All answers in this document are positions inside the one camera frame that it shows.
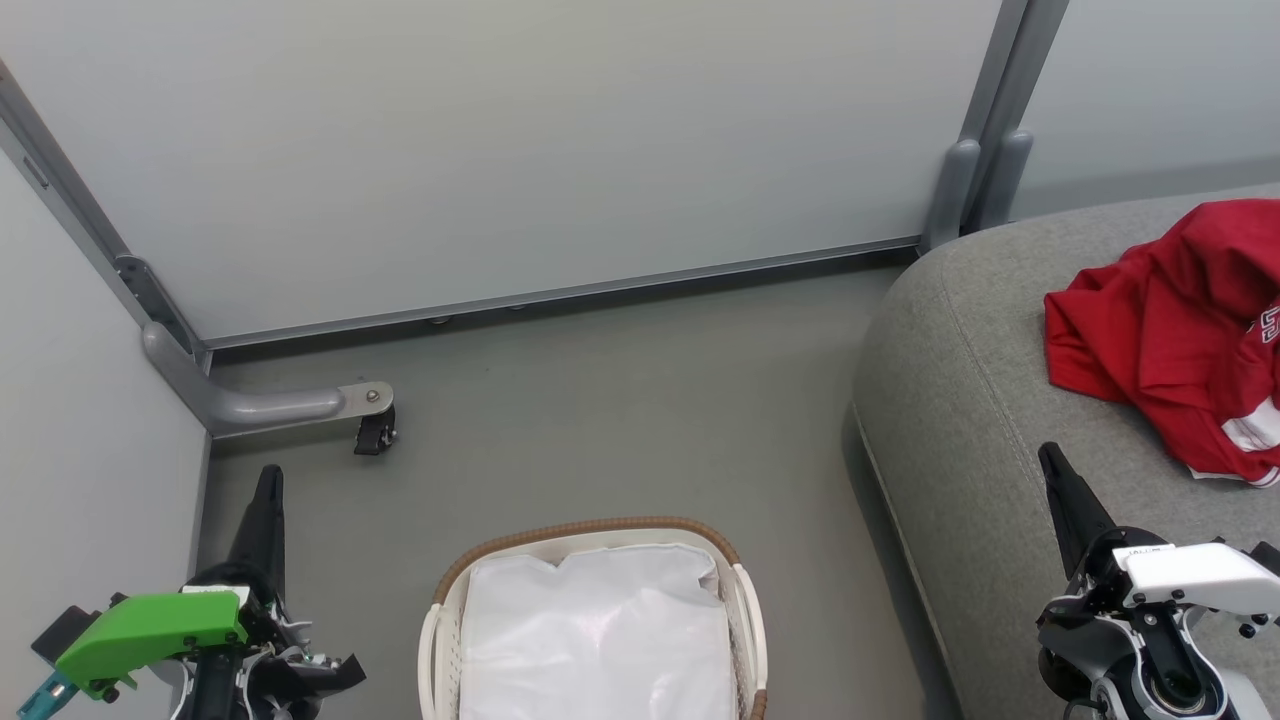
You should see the grey metal hinge bracket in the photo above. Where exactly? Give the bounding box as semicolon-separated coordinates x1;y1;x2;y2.
113;253;208;363

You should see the white basket with brown rim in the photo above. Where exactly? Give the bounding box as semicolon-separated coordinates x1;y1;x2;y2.
417;515;770;720

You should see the grey partition foot bar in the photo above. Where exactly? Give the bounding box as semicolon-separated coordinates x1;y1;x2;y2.
141;320;396;440

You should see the grey rounded partition leg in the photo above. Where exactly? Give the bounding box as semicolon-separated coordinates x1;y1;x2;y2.
974;128;1035;233
919;137;984;253

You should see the red shirt with white trim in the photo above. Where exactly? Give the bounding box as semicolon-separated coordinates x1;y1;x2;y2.
1043;197;1280;490

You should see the black caster wheel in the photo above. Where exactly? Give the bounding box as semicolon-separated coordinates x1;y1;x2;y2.
352;404;400;458

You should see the black cable with teal plug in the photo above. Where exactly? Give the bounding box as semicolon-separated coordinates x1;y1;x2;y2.
14;668;79;720

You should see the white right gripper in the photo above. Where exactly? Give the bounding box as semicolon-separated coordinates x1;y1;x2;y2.
1037;441;1280;641

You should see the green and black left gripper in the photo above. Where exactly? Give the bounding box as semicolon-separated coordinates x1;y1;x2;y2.
54;464;301;703

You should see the white plastic basket liner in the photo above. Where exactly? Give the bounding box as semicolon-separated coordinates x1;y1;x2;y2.
457;542;738;720

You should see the grey fabric sofa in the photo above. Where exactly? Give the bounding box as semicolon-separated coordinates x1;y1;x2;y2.
849;183;1280;720

